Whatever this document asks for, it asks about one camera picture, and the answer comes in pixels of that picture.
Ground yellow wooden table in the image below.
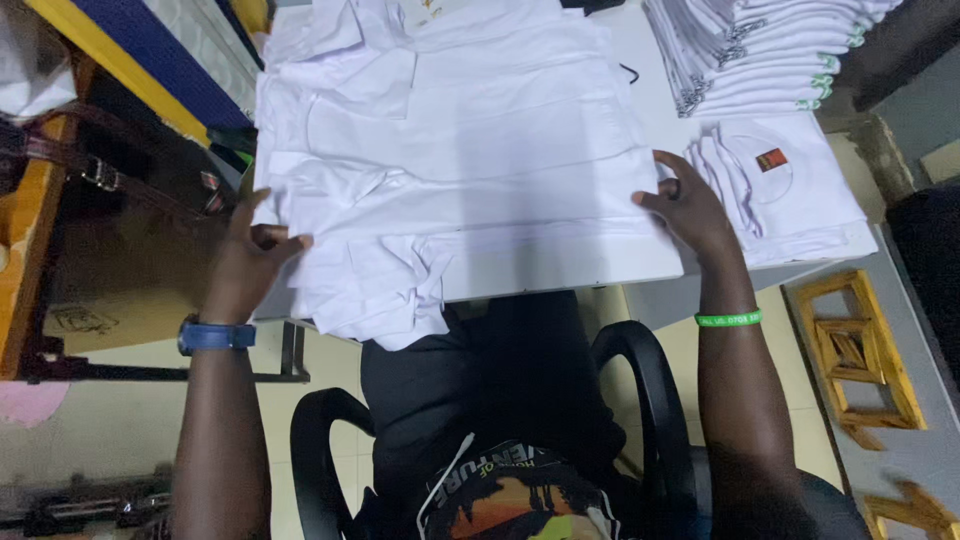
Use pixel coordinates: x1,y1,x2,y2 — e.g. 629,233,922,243
0,52,97,380

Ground person's black trousers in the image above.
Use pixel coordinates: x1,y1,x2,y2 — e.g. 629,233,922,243
360,289,630,481

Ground stack of folded white shirts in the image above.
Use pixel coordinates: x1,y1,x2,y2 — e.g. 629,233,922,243
643,0,905,121

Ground folded white shirt red label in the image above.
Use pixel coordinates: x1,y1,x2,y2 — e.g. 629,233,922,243
677,112,880,269

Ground black office chair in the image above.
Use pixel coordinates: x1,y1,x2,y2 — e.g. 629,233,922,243
289,320,871,540

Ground black object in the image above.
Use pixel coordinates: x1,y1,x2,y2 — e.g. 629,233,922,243
558,0,628,17

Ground pink cloth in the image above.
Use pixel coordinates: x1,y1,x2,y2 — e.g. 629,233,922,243
0,380,73,430

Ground blue and yellow mattress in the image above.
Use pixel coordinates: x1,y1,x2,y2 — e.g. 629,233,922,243
22,0,265,149

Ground white plastic bag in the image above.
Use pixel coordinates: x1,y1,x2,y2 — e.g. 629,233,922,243
0,0,79,123

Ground person's left hand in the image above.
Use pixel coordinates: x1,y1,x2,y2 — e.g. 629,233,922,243
201,187,315,325

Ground person's right hand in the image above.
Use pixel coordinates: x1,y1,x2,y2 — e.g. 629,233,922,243
632,150,741,261

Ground white earphone cable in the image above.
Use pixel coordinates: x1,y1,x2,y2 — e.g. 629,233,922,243
414,431,478,540

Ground brown leather strap bag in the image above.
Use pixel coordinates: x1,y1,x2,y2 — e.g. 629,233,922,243
0,99,228,220

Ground wooden stool frame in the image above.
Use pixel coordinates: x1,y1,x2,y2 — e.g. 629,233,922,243
861,478,960,540
793,269,929,453

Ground green rubber wristband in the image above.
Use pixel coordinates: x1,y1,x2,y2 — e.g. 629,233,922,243
693,308,765,329

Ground blue wristwatch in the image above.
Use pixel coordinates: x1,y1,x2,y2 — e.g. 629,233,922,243
177,314,258,358

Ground person's black printed t-shirt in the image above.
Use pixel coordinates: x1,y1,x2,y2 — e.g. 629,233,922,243
352,431,639,540

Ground brown cardboard sheet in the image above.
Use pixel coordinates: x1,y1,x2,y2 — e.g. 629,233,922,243
41,217,230,358

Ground black metal machine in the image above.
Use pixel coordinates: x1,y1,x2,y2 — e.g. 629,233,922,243
0,466,175,540

